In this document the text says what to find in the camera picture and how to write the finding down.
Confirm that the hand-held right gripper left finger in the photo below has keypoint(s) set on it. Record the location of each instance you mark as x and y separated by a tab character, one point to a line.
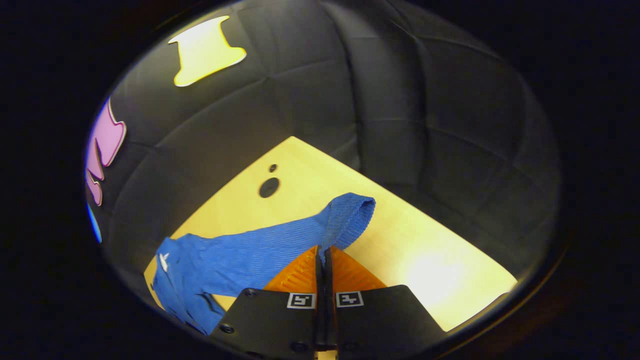
270	320

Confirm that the blue button shirt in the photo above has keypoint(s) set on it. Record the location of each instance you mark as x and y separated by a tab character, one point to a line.
250	255

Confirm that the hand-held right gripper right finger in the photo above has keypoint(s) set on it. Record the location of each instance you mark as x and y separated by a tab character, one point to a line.
385	320

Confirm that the black backdrop cloth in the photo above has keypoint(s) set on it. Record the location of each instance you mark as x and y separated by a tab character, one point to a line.
400	100

